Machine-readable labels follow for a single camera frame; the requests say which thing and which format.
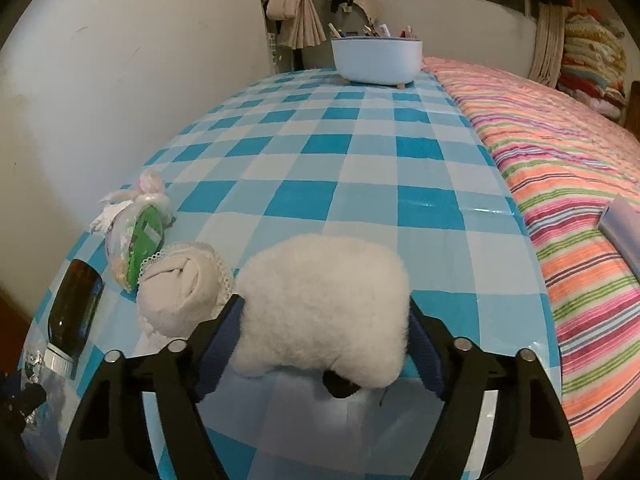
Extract brown glass bottle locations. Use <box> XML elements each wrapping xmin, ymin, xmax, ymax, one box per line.
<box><xmin>43</xmin><ymin>259</ymin><xmax>104</xmax><ymax>378</ymax></box>

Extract beige lace cloth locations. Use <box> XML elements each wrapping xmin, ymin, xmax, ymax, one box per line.
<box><xmin>137</xmin><ymin>242</ymin><xmax>234</xmax><ymax>348</ymax></box>

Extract green snack plastic bag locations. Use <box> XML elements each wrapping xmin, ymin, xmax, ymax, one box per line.
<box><xmin>105</xmin><ymin>193</ymin><xmax>174</xmax><ymax>292</ymax></box>

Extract white fluffy plush toy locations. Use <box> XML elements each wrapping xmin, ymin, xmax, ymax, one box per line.
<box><xmin>230</xmin><ymin>234</ymin><xmax>410</xmax><ymax>389</ymax></box>

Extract small knotted plastic bag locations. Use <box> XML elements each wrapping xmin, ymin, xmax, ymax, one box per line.
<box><xmin>90</xmin><ymin>169</ymin><xmax>174</xmax><ymax>233</ymax></box>

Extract small foil wrapper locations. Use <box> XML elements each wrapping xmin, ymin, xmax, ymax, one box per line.
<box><xmin>22</xmin><ymin>350</ymin><xmax>44</xmax><ymax>386</ymax></box>

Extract lavender pencil case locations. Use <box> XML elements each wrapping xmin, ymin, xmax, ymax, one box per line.
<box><xmin>597</xmin><ymin>195</ymin><xmax>640</xmax><ymax>280</ymax></box>

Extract striped pink bed cover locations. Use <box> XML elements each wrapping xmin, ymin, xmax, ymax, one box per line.
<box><xmin>423</xmin><ymin>58</ymin><xmax>639</xmax><ymax>445</ymax></box>

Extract blue checkered tablecloth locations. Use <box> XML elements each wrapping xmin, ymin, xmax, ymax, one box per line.
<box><xmin>19</xmin><ymin>66</ymin><xmax>564</xmax><ymax>480</ymax></box>

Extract stack of folded quilts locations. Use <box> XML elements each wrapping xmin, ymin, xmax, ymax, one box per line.
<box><xmin>556</xmin><ymin>12</ymin><xmax>627</xmax><ymax>122</ymax></box>

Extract right beige curtain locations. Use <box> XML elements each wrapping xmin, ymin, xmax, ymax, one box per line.
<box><xmin>528</xmin><ymin>3</ymin><xmax>567</xmax><ymax>89</ymax></box>

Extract white oval pen holder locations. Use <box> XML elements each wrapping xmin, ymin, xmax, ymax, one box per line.
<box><xmin>331</xmin><ymin>36</ymin><xmax>422</xmax><ymax>87</ymax></box>

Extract beige tied curtain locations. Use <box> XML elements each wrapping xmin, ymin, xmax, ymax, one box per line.
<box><xmin>266</xmin><ymin>0</ymin><xmax>326</xmax><ymax>50</ymax></box>

